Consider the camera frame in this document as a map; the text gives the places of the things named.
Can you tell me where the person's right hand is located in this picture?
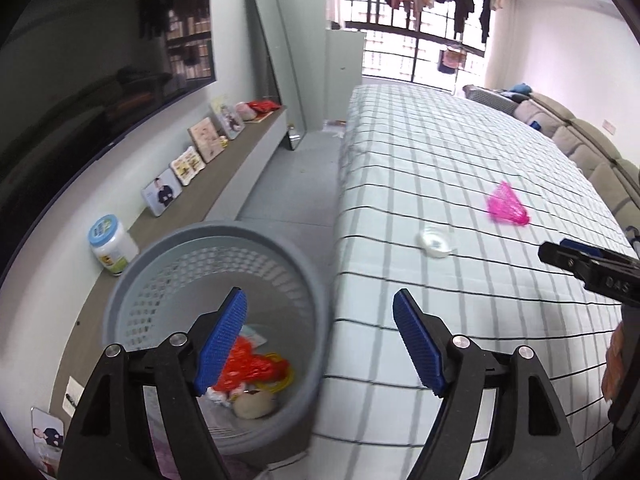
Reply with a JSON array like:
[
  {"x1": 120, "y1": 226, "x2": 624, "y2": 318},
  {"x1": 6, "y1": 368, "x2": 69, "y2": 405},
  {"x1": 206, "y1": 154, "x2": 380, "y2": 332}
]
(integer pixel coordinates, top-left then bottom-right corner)
[{"x1": 601, "y1": 320, "x2": 627, "y2": 404}]

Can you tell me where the beige sofa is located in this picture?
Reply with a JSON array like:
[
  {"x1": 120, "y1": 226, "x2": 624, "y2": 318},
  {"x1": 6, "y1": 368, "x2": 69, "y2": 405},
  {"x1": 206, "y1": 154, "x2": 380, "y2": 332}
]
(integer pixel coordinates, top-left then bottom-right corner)
[{"x1": 462, "y1": 82, "x2": 640, "y2": 241}]

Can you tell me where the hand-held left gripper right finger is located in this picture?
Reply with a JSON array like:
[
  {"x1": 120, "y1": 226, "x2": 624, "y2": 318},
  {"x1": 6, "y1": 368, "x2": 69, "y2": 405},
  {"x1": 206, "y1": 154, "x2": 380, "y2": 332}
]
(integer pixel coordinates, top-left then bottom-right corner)
[{"x1": 392, "y1": 288, "x2": 583, "y2": 480}]

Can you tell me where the light blue snack wrapper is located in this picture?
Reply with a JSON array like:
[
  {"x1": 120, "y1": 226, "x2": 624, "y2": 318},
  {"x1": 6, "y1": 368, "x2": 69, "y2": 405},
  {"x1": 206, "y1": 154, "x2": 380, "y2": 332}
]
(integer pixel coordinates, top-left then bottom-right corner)
[{"x1": 240, "y1": 324, "x2": 269, "y2": 349}]

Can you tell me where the wooden photo block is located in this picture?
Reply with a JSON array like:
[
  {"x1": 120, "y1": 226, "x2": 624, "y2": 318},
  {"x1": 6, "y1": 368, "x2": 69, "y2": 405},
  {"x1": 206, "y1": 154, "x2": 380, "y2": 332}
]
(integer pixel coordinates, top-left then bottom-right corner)
[{"x1": 187, "y1": 116, "x2": 223, "y2": 163}]

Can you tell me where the white cabinet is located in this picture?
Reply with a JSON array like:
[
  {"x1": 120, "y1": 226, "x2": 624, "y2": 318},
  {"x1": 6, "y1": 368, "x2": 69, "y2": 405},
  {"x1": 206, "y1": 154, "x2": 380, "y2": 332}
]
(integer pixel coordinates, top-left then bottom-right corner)
[{"x1": 325, "y1": 29, "x2": 366, "y2": 131}]

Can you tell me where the white jar with blue lid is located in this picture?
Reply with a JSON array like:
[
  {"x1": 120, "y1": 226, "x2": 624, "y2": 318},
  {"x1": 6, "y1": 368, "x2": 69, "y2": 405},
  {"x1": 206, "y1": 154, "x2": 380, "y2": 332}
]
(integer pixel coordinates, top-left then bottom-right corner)
[{"x1": 88, "y1": 214, "x2": 140, "y2": 277}]

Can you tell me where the pink plastic wrapper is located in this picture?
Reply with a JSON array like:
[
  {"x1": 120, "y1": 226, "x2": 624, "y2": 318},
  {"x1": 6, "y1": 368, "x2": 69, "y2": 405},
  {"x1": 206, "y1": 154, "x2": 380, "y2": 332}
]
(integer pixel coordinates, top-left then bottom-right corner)
[{"x1": 486, "y1": 181, "x2": 531, "y2": 227}]

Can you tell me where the window with dark grille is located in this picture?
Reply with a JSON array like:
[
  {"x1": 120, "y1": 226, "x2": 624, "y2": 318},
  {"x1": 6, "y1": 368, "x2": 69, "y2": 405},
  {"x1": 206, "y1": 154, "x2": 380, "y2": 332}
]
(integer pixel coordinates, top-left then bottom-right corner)
[{"x1": 327, "y1": 0, "x2": 489, "y2": 93}]

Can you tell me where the black framed leaning mirror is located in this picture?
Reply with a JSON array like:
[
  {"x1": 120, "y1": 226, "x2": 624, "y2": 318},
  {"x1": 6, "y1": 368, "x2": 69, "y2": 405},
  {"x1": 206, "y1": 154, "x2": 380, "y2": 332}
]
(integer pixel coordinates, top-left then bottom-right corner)
[{"x1": 246, "y1": 0, "x2": 307, "y2": 152}]

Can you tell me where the large black television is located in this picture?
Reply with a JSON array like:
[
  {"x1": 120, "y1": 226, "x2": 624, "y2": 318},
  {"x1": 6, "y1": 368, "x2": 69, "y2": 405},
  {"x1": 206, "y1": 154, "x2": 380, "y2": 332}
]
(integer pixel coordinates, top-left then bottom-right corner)
[{"x1": 0, "y1": 0, "x2": 218, "y2": 281}]

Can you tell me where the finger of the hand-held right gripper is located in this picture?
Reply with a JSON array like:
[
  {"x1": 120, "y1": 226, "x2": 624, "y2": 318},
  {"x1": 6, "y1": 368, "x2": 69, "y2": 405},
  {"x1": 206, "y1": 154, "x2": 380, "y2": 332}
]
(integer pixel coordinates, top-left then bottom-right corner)
[
  {"x1": 560, "y1": 239, "x2": 626, "y2": 261},
  {"x1": 538, "y1": 241, "x2": 598, "y2": 286}
]

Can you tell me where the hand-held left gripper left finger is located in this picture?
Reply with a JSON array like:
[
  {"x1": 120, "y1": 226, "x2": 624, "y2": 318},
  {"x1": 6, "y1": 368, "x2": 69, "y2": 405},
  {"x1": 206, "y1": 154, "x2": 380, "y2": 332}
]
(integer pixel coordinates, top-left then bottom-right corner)
[{"x1": 59, "y1": 286, "x2": 249, "y2": 480}]

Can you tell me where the grey perforated plastic basket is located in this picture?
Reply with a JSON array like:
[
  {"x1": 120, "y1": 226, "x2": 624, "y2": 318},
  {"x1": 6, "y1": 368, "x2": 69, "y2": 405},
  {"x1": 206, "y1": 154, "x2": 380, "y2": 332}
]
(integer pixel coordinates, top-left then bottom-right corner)
[{"x1": 101, "y1": 221, "x2": 333, "y2": 456}]

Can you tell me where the portrait photo frame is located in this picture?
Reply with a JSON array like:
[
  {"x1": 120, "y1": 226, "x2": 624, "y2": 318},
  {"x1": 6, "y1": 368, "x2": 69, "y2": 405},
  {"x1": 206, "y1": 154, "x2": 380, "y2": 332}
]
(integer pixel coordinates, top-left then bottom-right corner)
[
  {"x1": 31, "y1": 407, "x2": 66, "y2": 464},
  {"x1": 141, "y1": 169, "x2": 183, "y2": 217}
]

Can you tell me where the small hanging laundry rack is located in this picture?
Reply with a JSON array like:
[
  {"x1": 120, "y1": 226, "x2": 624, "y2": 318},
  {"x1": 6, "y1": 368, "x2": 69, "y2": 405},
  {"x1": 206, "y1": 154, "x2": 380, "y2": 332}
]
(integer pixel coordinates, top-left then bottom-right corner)
[{"x1": 437, "y1": 47, "x2": 469, "y2": 76}]

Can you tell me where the yellow plastic piece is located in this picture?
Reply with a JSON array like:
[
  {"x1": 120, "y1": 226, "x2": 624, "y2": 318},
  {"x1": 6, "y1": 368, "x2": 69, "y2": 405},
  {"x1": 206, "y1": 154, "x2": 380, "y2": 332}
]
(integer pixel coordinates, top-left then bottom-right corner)
[{"x1": 257, "y1": 352, "x2": 296, "y2": 391}]

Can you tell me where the tall white photo frame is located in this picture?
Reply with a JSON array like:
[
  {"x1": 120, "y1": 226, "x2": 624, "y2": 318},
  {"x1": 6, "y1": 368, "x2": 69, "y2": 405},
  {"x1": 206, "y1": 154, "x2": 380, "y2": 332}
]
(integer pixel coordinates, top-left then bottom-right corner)
[{"x1": 210, "y1": 96, "x2": 246, "y2": 141}]

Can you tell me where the white ornate photo frame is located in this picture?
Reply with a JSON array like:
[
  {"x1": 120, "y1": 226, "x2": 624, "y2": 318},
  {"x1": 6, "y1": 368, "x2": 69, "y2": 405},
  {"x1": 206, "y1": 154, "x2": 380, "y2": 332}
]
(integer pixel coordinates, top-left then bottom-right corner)
[{"x1": 170, "y1": 146, "x2": 207, "y2": 186}]

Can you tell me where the red plastic bag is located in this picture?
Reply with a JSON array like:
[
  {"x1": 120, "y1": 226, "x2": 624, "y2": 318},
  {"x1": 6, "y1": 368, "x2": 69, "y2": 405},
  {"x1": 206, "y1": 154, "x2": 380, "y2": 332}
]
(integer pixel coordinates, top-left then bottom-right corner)
[{"x1": 212, "y1": 335, "x2": 282, "y2": 394}]

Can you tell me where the grey checkered blanket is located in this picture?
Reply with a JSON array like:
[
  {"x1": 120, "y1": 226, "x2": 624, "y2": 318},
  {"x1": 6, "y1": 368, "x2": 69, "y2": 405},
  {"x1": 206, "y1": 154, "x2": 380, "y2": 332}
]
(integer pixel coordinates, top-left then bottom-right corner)
[{"x1": 462, "y1": 85, "x2": 518, "y2": 116}]

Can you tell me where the white checkered tablecloth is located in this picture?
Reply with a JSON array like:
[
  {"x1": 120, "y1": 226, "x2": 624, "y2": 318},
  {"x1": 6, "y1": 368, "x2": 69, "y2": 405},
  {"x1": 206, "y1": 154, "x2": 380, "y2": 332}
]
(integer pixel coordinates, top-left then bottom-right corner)
[{"x1": 315, "y1": 84, "x2": 640, "y2": 480}]

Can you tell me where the beige crumpled paper ball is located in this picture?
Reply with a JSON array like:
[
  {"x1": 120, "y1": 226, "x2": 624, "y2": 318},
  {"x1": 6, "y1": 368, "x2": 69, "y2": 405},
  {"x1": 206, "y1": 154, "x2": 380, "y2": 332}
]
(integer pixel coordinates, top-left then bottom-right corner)
[{"x1": 234, "y1": 389, "x2": 279, "y2": 420}]

